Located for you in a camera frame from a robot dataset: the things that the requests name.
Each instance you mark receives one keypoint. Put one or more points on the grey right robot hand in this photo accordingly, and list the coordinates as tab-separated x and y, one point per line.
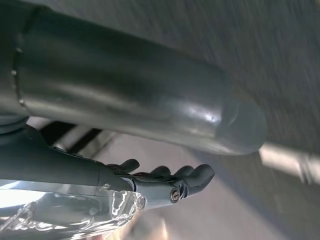
124	92

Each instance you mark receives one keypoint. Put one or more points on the stainless steel workbench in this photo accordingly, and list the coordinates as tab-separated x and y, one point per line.
290	162

